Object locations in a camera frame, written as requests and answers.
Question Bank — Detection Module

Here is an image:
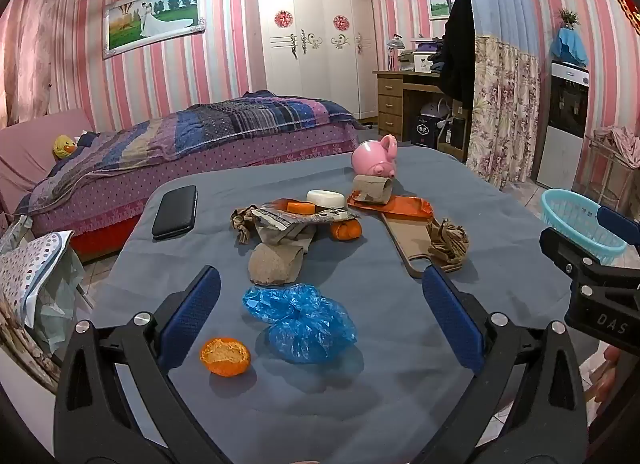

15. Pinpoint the pink window curtain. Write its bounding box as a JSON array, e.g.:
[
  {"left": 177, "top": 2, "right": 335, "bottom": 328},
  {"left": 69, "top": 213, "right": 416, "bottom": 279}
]
[{"left": 0, "top": 0, "right": 66, "bottom": 127}]

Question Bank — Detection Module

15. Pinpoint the plaid patchwork quilt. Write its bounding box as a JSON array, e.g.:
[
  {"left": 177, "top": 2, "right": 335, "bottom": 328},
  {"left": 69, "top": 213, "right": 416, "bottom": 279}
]
[{"left": 30, "top": 94, "right": 358, "bottom": 205}]

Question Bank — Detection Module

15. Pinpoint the white fan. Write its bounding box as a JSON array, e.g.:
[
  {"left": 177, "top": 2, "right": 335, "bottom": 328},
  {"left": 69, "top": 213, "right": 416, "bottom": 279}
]
[{"left": 419, "top": 98, "right": 453, "bottom": 130}]

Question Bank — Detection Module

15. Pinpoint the pink piggy bank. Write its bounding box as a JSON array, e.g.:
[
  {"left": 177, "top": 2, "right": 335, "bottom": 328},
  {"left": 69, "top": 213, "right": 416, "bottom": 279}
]
[{"left": 351, "top": 136, "right": 399, "bottom": 180}]

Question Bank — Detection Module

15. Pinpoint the white metal rack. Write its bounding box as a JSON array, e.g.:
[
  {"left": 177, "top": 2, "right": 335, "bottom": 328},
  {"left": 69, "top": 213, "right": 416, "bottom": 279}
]
[{"left": 582, "top": 136, "right": 640, "bottom": 210}]

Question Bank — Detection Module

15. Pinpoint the red gold wall decoration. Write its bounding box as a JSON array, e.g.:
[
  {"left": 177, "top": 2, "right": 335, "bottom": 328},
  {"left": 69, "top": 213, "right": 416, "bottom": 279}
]
[{"left": 611, "top": 0, "right": 640, "bottom": 35}]

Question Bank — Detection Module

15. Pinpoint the light blue plastic basket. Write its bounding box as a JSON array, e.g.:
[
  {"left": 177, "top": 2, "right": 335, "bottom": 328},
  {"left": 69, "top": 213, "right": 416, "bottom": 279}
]
[{"left": 541, "top": 189, "right": 628, "bottom": 265}]

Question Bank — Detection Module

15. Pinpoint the brown paper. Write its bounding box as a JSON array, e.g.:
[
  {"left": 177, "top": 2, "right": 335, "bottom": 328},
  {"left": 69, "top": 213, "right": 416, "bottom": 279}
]
[{"left": 426, "top": 216, "right": 471, "bottom": 273}]

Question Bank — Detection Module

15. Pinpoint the black hanging coat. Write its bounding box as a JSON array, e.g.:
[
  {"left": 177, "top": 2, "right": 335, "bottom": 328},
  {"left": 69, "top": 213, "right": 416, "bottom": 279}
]
[{"left": 439, "top": 0, "right": 476, "bottom": 104}]

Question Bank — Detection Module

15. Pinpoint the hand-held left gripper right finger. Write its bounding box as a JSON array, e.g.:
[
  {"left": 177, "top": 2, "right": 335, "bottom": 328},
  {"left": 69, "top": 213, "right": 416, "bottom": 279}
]
[{"left": 421, "top": 264, "right": 588, "bottom": 464}]

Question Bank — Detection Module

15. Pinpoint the framed wedding photo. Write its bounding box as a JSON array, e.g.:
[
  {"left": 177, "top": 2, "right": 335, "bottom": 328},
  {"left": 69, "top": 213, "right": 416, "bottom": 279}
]
[{"left": 102, "top": 0, "right": 207, "bottom": 60}]

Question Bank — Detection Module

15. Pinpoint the black smartphone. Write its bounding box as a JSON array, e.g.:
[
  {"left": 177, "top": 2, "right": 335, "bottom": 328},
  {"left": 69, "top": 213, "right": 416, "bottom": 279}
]
[{"left": 151, "top": 185, "right": 198, "bottom": 241}]

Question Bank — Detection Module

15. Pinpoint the blue cloth cover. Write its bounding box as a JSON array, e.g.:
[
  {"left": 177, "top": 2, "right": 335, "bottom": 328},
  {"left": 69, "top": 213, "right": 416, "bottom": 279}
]
[{"left": 550, "top": 26, "right": 590, "bottom": 67}]

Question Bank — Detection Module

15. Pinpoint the black box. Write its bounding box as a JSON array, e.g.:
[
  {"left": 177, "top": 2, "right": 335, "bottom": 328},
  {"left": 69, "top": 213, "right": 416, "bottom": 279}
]
[{"left": 414, "top": 114, "right": 441, "bottom": 149}]

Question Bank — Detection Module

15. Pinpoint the wooden desk with drawers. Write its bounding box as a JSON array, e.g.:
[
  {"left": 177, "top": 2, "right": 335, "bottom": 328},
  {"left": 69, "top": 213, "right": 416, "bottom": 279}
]
[{"left": 374, "top": 69, "right": 471, "bottom": 150}]

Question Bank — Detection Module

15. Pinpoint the round cardboard tube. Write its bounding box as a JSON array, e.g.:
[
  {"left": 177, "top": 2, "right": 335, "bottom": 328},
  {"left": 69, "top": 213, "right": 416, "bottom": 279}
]
[{"left": 351, "top": 175, "right": 393, "bottom": 205}]

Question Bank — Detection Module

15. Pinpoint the beige folded cloth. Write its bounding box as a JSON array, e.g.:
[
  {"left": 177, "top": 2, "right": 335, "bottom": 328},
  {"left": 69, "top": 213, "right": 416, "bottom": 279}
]
[{"left": 230, "top": 205, "right": 266, "bottom": 245}]

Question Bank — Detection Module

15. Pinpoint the purple dotted bed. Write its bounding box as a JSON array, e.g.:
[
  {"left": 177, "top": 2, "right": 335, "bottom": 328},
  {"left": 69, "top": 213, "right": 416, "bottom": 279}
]
[{"left": 20, "top": 96, "right": 361, "bottom": 265}]

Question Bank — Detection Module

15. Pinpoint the patterned cloth pouch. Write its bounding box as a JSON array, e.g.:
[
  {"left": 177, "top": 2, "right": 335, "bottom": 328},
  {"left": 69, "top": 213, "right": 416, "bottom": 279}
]
[{"left": 250, "top": 206, "right": 361, "bottom": 235}]

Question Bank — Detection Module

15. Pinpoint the blue plastic bag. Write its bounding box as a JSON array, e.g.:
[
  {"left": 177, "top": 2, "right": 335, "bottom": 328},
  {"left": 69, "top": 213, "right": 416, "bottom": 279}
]
[{"left": 242, "top": 284, "right": 358, "bottom": 364}]

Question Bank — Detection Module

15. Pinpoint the floral room curtain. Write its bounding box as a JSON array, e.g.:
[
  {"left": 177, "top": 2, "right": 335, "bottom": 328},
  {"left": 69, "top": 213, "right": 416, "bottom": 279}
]
[{"left": 465, "top": 0, "right": 543, "bottom": 190}]

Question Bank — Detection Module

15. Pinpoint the person's right hand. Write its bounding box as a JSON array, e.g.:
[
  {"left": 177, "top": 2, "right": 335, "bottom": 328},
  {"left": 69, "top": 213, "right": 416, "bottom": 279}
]
[{"left": 586, "top": 344, "right": 626, "bottom": 412}]

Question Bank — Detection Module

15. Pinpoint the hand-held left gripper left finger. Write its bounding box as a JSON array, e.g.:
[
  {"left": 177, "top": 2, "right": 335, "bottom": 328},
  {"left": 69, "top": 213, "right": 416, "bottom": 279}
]
[{"left": 54, "top": 265, "right": 228, "bottom": 464}]

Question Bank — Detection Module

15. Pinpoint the desk lamp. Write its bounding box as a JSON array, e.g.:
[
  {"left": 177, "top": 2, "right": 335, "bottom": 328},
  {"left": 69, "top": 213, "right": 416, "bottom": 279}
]
[{"left": 386, "top": 34, "right": 405, "bottom": 72}]

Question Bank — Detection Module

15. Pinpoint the white wardrobe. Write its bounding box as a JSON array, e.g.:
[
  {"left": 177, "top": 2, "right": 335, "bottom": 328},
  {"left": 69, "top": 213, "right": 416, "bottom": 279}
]
[{"left": 245, "top": 0, "right": 378, "bottom": 120}]

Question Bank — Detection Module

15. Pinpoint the grey tablecloth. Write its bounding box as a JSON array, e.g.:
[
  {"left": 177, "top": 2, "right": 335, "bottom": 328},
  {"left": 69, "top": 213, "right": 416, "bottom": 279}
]
[{"left": 75, "top": 144, "right": 601, "bottom": 464}]

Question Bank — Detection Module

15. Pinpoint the pink cloth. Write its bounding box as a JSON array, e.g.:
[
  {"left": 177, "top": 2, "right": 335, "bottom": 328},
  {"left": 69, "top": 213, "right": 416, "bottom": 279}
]
[{"left": 592, "top": 125, "right": 640, "bottom": 170}]

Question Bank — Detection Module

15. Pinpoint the floral cloth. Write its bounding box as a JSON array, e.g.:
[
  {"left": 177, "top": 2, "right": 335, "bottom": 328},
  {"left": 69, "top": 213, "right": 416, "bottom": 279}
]
[{"left": 0, "top": 289, "right": 61, "bottom": 395}]

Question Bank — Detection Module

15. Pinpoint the hollow orange peel half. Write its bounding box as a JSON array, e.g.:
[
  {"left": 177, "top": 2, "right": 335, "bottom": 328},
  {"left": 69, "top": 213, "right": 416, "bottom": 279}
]
[{"left": 200, "top": 337, "right": 252, "bottom": 376}]

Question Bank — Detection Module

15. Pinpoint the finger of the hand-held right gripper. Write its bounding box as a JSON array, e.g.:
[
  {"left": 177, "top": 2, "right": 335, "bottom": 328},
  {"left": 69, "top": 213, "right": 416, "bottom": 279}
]
[
  {"left": 539, "top": 227, "right": 608, "bottom": 275},
  {"left": 596, "top": 205, "right": 640, "bottom": 245}
]

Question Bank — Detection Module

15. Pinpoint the white soap bar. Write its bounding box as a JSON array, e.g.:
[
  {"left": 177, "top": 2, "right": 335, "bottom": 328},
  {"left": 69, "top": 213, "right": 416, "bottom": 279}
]
[{"left": 306, "top": 189, "right": 346, "bottom": 210}]

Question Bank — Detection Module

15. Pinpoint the white water dispenser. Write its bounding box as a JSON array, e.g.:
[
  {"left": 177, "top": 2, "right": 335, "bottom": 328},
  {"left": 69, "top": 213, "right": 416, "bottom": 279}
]
[{"left": 531, "top": 60, "right": 591, "bottom": 190}]

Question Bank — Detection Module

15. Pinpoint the yellow duck plush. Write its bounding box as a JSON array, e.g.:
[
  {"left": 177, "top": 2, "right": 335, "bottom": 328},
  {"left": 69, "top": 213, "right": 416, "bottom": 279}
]
[{"left": 53, "top": 135, "right": 78, "bottom": 161}]

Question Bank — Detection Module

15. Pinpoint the polka dot bag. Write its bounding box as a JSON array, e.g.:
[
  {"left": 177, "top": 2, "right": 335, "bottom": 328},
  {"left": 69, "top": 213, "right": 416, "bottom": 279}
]
[{"left": 0, "top": 230, "right": 88, "bottom": 360}]

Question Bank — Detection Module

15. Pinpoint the pink headboard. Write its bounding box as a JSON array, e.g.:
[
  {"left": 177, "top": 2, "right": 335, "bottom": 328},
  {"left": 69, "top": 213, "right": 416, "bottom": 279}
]
[{"left": 0, "top": 108, "right": 96, "bottom": 215}]

